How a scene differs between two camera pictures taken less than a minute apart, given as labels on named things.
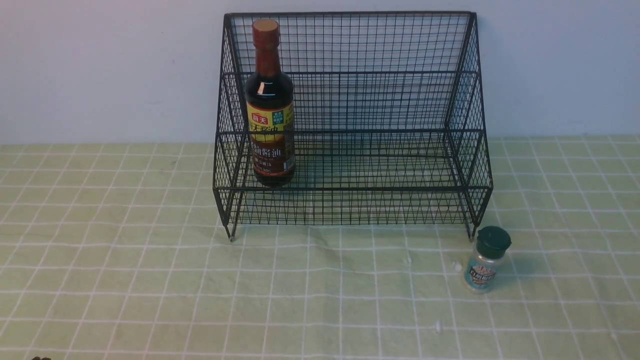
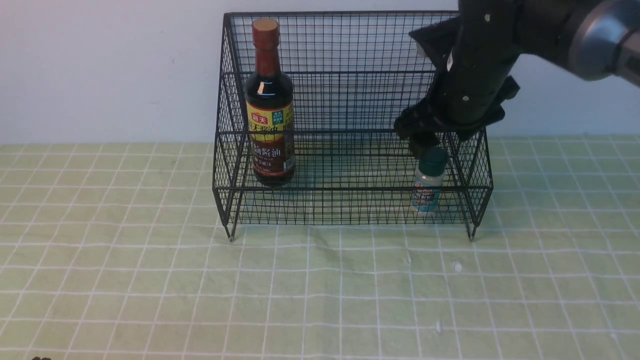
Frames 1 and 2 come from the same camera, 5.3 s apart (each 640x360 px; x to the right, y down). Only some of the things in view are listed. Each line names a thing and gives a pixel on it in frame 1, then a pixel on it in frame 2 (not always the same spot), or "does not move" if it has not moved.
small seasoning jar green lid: (482, 271) -> (428, 185)
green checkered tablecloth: (118, 250) does not move
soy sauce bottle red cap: (270, 111) does not move
